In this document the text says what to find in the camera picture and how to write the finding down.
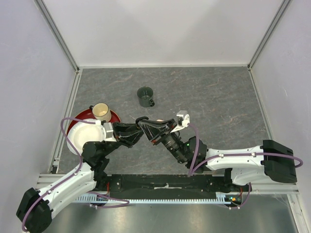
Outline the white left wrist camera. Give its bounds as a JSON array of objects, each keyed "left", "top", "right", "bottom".
[{"left": 102, "top": 122, "right": 116, "bottom": 142}]

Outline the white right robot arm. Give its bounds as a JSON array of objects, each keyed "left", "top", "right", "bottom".
[{"left": 137, "top": 117, "right": 303, "bottom": 191}]

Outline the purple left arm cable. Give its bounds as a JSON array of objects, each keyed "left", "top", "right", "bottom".
[{"left": 21, "top": 117, "right": 103, "bottom": 231}]

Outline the dark green mug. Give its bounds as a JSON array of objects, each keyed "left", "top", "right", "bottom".
[{"left": 137, "top": 86, "right": 155, "bottom": 107}]

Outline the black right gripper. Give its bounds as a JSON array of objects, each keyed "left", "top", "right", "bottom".
[{"left": 138, "top": 119, "right": 187, "bottom": 165}]

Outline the red round tray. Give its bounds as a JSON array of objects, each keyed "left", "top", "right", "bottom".
[{"left": 67, "top": 109, "right": 121, "bottom": 133}]

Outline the white slotted cable duct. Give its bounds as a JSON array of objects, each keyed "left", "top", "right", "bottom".
[{"left": 73, "top": 193, "right": 242, "bottom": 204}]

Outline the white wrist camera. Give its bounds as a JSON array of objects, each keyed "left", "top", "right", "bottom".
[
  {"left": 172, "top": 110, "right": 190, "bottom": 133},
  {"left": 102, "top": 122, "right": 116, "bottom": 142}
]

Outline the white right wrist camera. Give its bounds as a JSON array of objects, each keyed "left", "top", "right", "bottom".
[{"left": 172, "top": 110, "right": 190, "bottom": 133}]

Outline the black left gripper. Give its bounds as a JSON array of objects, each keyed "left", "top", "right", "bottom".
[{"left": 101, "top": 121, "right": 143, "bottom": 157}]

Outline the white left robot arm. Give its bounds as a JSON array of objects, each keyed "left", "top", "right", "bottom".
[{"left": 16, "top": 119, "right": 143, "bottom": 233}]

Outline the black earbuds charging case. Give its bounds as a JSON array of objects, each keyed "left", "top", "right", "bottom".
[{"left": 135, "top": 116, "right": 149, "bottom": 126}]

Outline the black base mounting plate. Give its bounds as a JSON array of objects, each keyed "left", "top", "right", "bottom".
[{"left": 95, "top": 174, "right": 233, "bottom": 200}]

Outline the beige ceramic cup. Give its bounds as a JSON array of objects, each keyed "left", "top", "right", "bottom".
[{"left": 92, "top": 103, "right": 111, "bottom": 122}]

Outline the white ceramic plate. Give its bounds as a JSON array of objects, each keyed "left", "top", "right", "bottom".
[{"left": 67, "top": 119, "right": 104, "bottom": 155}]

